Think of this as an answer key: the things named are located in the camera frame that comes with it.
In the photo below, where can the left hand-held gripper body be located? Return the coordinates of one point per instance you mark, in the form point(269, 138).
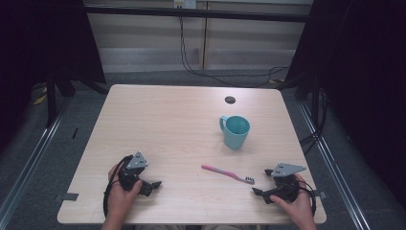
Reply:
point(136, 163)

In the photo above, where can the white wall socket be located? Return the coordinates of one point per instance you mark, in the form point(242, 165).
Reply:
point(185, 4)

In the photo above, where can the teal cup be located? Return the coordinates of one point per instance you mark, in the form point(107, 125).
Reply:
point(235, 134)

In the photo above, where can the person's right hand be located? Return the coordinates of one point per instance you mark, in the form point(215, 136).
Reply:
point(301, 207)

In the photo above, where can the black metal stand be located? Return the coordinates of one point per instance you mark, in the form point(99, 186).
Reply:
point(51, 99)

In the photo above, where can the metal floor rail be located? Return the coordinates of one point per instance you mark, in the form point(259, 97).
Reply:
point(338, 179)
point(28, 166)

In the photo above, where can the pink toothbrush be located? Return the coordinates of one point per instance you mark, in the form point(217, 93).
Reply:
point(223, 172)

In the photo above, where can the grey table edge bracket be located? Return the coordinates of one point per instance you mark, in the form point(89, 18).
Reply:
point(320, 194)
point(68, 196)

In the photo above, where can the black horizontal bar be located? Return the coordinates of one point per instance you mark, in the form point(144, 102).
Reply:
point(191, 13)

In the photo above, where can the black curtain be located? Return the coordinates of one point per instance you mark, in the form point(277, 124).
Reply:
point(367, 80)
point(38, 38)

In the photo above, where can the person's left hand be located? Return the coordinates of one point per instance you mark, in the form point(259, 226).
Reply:
point(118, 199)

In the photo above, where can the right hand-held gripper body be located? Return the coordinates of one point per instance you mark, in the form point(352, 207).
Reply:
point(285, 170)

